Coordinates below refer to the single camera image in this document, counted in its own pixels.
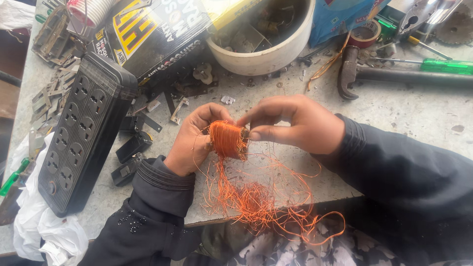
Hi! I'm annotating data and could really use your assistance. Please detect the person's right hand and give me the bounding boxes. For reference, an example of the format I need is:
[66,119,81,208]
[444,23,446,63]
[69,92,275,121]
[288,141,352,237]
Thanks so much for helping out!
[236,94,346,156]

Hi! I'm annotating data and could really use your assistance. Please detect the person's left hand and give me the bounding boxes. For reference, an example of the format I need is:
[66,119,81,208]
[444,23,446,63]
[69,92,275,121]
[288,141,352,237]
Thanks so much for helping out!
[164,103,236,177]

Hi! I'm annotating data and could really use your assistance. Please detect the orange copper wire coil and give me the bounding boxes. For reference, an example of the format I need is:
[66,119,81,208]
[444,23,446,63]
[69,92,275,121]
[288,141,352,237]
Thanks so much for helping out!
[206,120,252,162]

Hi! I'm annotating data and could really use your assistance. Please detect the black plastic casing piece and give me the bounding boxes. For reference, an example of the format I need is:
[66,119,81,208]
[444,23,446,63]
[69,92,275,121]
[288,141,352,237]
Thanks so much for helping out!
[118,111,163,134]
[115,131,153,165]
[110,152,147,187]

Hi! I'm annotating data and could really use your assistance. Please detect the white plastic knob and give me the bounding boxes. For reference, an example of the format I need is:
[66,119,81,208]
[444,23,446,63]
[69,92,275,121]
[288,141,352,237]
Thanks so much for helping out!
[192,62,214,85]

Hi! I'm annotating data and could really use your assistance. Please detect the white round bowl of parts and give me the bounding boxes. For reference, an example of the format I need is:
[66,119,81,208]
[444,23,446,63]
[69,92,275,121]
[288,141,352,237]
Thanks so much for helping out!
[205,0,316,77]

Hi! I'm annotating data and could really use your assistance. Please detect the black claw hammer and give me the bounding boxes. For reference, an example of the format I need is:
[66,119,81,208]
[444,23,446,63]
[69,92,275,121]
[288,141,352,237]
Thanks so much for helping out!
[337,45,473,101]

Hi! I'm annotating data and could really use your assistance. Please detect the black multi-socket power strip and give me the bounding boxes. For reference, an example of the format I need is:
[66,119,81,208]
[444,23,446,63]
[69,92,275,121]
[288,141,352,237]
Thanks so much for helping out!
[38,52,138,218]

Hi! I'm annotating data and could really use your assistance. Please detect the blue plastic packet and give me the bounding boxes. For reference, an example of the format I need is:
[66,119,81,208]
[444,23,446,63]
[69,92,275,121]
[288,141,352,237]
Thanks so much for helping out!
[308,0,393,48]

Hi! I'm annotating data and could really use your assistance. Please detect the dark red tape roll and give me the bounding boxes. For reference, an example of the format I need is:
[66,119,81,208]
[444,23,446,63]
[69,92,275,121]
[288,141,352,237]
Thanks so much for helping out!
[347,19,382,49]

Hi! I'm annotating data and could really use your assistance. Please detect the black and yellow carton box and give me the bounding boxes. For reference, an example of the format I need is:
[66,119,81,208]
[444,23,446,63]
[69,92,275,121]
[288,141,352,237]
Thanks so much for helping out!
[86,0,267,88]

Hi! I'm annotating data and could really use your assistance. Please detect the patterned grey lap garment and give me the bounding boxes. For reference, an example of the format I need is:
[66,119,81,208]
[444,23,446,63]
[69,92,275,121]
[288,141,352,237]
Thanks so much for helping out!
[183,216,418,266]

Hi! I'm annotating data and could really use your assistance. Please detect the pile of metal lamination plates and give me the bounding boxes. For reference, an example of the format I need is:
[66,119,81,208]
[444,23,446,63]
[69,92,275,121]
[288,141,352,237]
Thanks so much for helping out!
[29,55,81,134]

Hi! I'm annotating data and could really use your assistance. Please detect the metal pliers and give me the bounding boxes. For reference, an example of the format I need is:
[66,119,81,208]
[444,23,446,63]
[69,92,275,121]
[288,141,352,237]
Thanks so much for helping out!
[397,0,463,42]

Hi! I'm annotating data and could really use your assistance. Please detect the white and red cup stack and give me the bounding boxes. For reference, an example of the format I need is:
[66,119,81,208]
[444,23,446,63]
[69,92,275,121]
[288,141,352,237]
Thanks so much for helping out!
[66,0,117,29]

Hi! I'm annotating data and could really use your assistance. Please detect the white plastic bag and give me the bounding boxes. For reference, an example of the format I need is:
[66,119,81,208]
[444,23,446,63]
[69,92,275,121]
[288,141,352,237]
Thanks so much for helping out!
[13,132,89,266]

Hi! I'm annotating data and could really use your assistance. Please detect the rusty transformer core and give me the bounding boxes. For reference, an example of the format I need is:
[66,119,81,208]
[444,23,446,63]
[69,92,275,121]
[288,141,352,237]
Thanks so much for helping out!
[31,5,75,68]

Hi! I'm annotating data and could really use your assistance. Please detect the round saw blade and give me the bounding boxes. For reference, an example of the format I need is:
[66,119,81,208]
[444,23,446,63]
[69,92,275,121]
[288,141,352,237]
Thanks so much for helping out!
[434,3,473,46]

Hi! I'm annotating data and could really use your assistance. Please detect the white cloth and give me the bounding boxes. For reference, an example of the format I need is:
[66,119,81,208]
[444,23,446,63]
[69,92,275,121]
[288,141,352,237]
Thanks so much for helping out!
[0,0,36,31]

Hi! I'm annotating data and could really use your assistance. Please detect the bent metal bracket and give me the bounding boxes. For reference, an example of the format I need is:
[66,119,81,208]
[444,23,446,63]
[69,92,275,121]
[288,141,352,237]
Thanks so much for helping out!
[169,96,190,126]

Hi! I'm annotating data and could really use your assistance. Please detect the tangle of loose copper wire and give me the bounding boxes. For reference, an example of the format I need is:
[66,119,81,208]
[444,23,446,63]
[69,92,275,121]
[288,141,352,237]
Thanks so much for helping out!
[192,146,346,247]

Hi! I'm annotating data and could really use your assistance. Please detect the yellow handle screwdriver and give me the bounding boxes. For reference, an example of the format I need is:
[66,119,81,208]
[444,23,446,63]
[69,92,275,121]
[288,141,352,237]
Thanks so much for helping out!
[406,35,454,61]

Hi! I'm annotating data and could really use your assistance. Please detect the green handle screwdriver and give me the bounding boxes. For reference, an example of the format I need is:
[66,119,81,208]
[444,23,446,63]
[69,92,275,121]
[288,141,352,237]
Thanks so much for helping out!
[367,57,473,77]

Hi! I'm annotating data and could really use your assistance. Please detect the green handle tool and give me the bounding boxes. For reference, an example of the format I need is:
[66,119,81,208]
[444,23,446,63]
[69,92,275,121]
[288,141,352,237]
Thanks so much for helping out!
[0,157,30,197]

